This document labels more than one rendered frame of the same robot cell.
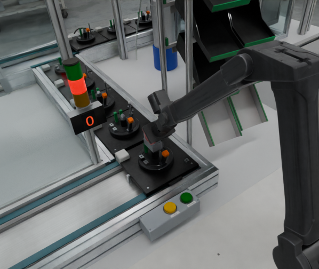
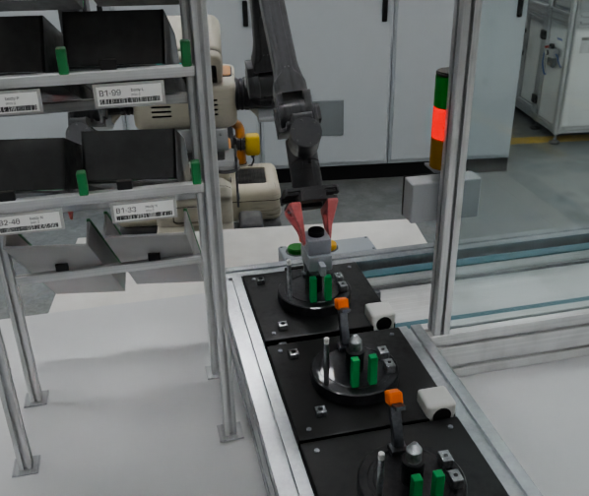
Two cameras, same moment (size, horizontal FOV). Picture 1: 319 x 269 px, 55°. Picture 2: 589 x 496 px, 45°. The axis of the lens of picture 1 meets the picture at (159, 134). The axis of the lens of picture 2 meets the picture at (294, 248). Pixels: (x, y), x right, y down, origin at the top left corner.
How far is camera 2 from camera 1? 2.01 m
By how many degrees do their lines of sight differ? 111
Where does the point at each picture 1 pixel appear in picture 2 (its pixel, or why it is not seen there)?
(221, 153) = (154, 353)
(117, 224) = (410, 248)
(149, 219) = (361, 244)
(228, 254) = (272, 252)
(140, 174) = (355, 284)
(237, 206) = not seen: hidden behind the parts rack
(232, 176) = (178, 315)
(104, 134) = (412, 375)
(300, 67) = not seen: outside the picture
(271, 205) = not seen: hidden behind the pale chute
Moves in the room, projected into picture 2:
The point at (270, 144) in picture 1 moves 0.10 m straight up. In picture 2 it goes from (45, 342) to (36, 300)
